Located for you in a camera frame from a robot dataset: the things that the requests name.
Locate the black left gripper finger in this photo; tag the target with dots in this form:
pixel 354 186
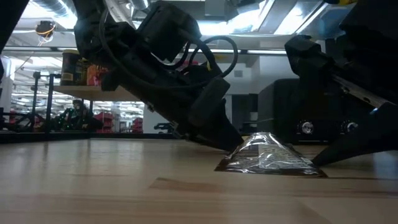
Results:
pixel 224 137

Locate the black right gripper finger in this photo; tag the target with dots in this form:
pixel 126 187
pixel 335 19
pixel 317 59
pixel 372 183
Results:
pixel 363 140

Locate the red lid patterned spice tin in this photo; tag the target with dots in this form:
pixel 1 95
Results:
pixel 191 63

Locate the brown foil spice packet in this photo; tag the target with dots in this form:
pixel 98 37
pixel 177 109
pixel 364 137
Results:
pixel 94 74
pixel 270 155

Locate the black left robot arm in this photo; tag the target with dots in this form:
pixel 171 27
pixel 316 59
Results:
pixel 9 15

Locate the black toaster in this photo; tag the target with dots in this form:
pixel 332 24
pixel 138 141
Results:
pixel 280 105

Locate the red background cart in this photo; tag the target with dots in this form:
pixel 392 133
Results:
pixel 104 119

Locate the grey overhead crossbar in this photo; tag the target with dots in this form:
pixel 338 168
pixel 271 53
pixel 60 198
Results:
pixel 264 52

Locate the person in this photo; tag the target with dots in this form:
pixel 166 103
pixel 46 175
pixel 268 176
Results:
pixel 79 109

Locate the round black ceiling device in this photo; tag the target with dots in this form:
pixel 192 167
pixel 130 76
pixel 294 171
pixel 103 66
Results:
pixel 45 28

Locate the black background rig frame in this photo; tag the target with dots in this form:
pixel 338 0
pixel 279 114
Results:
pixel 48 102

